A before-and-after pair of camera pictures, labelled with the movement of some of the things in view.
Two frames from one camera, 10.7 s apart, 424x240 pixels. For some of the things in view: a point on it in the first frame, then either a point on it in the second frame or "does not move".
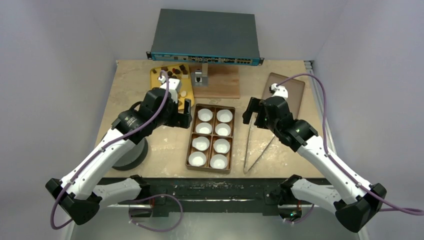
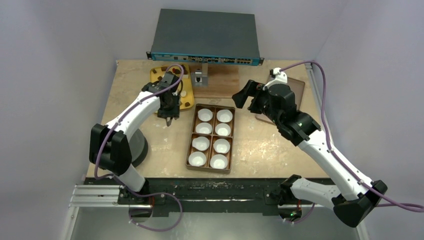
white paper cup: x=204 y=128 does not move
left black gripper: x=181 y=120 -> x=173 y=113
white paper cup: x=201 y=143 does not move
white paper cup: x=218 y=161 does not move
